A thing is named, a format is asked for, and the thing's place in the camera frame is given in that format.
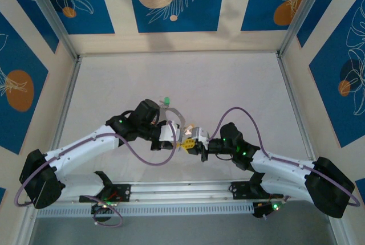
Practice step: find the yellow tag key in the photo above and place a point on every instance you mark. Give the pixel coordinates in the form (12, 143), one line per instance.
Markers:
(187, 131)

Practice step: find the large grey metal keyring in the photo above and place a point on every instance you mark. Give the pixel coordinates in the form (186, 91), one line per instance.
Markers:
(178, 115)

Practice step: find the green tag key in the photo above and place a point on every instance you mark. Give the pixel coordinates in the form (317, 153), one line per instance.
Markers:
(166, 100)

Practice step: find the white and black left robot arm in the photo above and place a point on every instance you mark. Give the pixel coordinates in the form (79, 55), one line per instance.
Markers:
(85, 145)

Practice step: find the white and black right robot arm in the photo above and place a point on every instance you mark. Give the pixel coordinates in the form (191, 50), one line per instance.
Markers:
(279, 162)

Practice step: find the right controller board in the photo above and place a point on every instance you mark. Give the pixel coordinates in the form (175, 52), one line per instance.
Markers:
(268, 208)

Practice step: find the controller board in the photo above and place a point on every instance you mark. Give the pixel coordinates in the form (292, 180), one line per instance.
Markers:
(104, 205)
(268, 208)

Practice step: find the left controller board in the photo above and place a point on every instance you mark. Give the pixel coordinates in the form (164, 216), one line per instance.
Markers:
(104, 205)

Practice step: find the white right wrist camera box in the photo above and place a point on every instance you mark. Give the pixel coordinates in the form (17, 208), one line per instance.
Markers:
(198, 135)

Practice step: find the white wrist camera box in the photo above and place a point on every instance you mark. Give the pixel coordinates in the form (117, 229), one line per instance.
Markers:
(166, 134)
(198, 135)

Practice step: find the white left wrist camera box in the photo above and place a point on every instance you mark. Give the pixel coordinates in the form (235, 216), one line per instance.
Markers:
(166, 134)

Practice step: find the aluminium mounting rail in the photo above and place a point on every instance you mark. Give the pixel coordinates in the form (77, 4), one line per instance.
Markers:
(182, 192)

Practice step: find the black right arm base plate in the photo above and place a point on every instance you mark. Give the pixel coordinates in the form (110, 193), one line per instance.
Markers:
(239, 191)

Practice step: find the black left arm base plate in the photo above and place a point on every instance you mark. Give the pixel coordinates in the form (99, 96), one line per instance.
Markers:
(124, 192)

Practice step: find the aluminium table side rail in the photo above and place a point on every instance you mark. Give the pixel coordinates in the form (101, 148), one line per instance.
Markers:
(288, 79)
(69, 94)

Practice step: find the aluminium frame post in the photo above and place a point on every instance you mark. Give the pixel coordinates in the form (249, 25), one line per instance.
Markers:
(48, 8)
(25, 228)
(305, 8)
(333, 230)

